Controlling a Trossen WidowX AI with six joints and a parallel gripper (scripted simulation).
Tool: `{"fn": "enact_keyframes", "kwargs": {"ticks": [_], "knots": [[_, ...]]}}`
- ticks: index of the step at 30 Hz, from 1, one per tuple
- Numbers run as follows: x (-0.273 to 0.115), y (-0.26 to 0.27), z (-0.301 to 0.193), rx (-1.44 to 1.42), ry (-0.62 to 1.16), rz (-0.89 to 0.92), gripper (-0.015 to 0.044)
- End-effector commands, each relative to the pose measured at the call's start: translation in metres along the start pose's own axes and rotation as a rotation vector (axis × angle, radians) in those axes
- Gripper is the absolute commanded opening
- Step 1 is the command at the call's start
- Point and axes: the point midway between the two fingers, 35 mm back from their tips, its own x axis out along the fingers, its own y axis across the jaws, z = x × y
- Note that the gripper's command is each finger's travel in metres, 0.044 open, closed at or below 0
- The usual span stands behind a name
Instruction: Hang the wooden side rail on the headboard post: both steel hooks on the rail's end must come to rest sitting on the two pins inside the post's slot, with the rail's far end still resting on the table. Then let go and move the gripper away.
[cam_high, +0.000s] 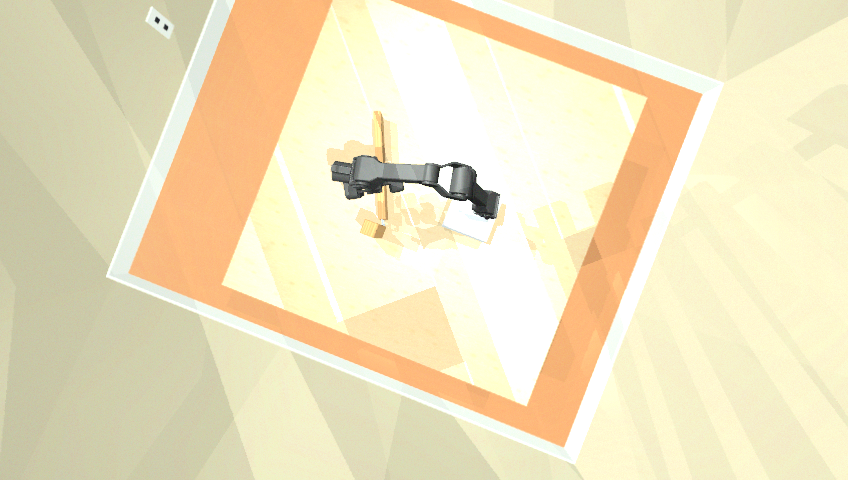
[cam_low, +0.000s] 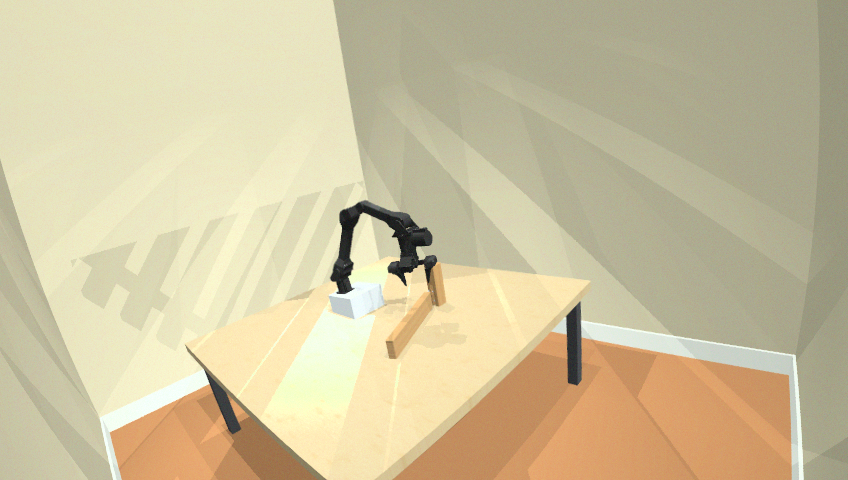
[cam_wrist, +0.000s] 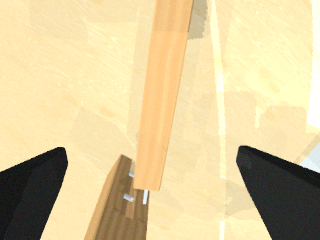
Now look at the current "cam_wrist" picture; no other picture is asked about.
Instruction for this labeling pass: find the light wooden square post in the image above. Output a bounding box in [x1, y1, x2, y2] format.
[84, 155, 149, 240]

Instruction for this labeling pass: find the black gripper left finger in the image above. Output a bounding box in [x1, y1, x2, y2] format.
[0, 147, 68, 240]

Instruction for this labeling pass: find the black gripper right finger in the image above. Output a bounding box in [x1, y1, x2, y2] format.
[236, 145, 320, 240]

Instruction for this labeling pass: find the light brown wooden rail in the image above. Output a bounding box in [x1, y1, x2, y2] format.
[133, 0, 195, 204]

